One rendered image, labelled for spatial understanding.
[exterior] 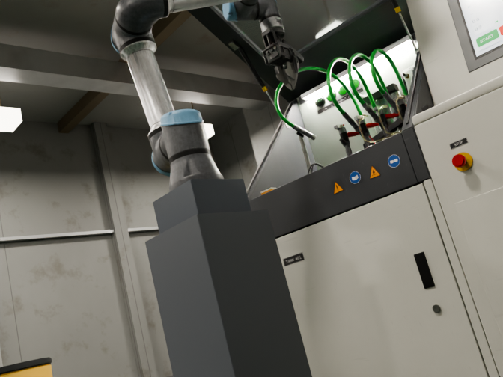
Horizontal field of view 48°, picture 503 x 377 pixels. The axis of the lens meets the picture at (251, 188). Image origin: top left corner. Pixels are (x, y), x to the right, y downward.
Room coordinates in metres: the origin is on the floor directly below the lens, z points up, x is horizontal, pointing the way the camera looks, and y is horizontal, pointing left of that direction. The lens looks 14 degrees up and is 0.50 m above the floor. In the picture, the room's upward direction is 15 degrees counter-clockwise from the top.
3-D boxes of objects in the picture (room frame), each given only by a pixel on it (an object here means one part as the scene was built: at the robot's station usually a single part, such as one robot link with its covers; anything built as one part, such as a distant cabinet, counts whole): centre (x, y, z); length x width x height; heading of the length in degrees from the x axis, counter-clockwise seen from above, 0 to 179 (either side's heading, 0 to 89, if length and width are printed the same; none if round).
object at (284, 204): (1.82, -0.23, 0.87); 0.62 x 0.04 x 0.16; 53
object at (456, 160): (1.51, -0.57, 0.80); 0.05 x 0.04 x 0.05; 53
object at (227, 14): (1.73, -0.12, 1.55); 0.11 x 0.11 x 0.08; 23
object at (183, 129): (1.49, 0.14, 1.07); 0.13 x 0.12 x 0.14; 23
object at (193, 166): (1.49, 0.14, 0.95); 0.15 x 0.15 x 0.10
